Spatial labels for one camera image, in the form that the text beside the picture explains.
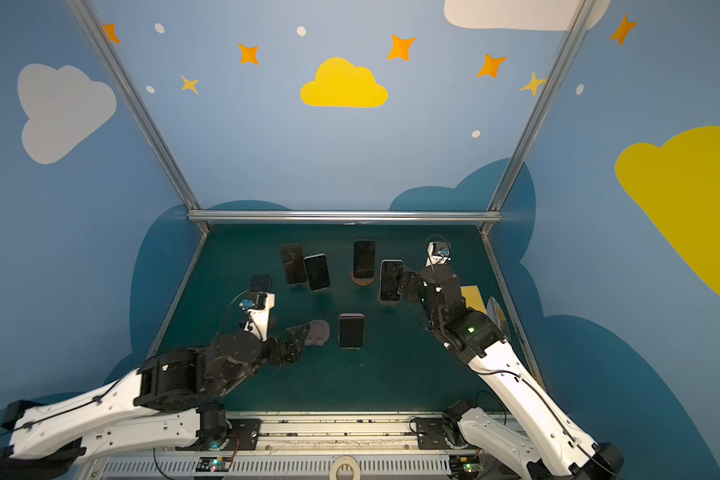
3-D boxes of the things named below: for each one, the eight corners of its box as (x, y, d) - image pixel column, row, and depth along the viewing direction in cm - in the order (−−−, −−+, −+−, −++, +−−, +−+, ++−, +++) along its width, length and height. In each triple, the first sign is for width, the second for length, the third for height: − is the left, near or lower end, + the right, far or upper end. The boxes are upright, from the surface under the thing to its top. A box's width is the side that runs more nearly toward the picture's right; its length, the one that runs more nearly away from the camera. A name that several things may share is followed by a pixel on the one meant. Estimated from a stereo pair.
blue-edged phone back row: (311, 292, 103) (305, 265, 91) (309, 284, 105) (303, 257, 93) (330, 287, 104) (327, 260, 93) (328, 279, 106) (324, 252, 95)
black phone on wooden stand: (354, 281, 107) (353, 253, 94) (354, 269, 110) (353, 240, 98) (373, 281, 107) (375, 253, 94) (373, 269, 110) (375, 240, 98)
